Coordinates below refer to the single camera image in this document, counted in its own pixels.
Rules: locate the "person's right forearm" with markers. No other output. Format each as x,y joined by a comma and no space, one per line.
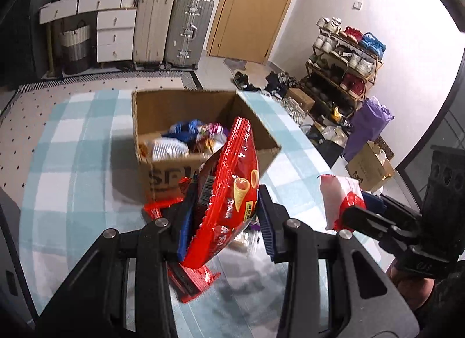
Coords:
407,287

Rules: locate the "brown cardboard box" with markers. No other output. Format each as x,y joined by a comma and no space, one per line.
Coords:
163,105

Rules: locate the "beige suitcase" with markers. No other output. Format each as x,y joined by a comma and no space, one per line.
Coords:
152,29

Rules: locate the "wooden door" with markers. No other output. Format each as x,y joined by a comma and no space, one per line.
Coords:
254,14

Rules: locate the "white red snack pouch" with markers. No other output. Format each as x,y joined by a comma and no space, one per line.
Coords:
334,200

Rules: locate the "beige dotted rug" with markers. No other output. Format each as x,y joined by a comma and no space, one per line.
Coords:
72,85

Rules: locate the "red cone snack bag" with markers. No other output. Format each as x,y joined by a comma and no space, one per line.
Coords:
225,185

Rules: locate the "purple bag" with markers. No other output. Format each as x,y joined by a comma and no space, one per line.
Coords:
367,127

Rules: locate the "heap of mixed sneakers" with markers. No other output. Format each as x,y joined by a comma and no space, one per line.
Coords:
276,82

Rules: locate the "pile of snack packets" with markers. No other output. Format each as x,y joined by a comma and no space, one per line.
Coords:
167,149

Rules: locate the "white topped side cabinet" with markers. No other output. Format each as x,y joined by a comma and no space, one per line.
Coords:
14,250

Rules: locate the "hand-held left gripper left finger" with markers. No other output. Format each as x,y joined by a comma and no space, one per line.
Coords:
185,229

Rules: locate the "yellow small item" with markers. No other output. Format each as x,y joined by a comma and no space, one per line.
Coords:
336,112

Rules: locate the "brown patterned bag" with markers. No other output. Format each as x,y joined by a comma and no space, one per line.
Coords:
385,147

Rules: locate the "grey door mat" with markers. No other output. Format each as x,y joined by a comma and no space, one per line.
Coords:
236,65

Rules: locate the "wooden shoe rack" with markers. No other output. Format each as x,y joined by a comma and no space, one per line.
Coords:
374,72

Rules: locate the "woven laundry basket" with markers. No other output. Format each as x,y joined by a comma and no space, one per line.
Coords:
74,47

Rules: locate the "white plastic bag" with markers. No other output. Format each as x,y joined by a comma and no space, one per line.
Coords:
336,134

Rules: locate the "white drawer desk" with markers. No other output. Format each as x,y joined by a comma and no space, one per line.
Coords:
116,38

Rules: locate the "white light switch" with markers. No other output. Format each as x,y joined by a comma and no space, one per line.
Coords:
358,5

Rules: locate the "shoe rack with shoes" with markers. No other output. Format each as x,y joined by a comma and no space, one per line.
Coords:
352,82

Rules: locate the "cat print cardboard box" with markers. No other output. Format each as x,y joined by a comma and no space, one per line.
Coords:
367,171

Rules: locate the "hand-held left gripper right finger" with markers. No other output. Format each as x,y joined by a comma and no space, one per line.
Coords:
267,225

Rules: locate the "small cardboard box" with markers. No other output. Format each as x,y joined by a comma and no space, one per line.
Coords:
301,100

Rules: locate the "black paper bag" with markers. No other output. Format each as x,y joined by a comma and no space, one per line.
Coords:
327,152

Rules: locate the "silver suitcase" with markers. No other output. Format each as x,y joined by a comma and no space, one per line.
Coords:
187,33

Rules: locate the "black sandals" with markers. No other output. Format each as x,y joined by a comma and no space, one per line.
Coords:
243,82

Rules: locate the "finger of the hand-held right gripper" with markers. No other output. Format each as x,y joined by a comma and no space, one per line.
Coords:
370,221
374,201

